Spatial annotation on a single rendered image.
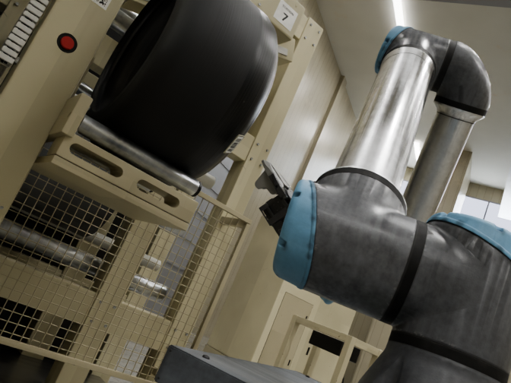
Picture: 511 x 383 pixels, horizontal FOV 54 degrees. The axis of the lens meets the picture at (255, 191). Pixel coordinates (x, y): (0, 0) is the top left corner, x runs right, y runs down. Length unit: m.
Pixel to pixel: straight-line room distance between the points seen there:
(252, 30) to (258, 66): 0.09
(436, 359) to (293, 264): 0.21
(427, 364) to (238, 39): 0.86
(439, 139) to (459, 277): 0.57
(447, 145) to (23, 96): 0.95
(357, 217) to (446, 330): 0.17
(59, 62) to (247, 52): 0.44
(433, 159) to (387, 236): 0.55
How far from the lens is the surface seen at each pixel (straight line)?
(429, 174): 1.20
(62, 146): 1.14
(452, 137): 1.19
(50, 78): 1.26
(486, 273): 0.69
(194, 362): 0.54
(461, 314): 0.67
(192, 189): 1.28
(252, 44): 1.26
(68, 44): 1.28
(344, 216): 0.67
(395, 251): 0.66
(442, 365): 0.66
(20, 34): 1.28
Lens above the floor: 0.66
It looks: 13 degrees up
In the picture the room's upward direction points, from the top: 24 degrees clockwise
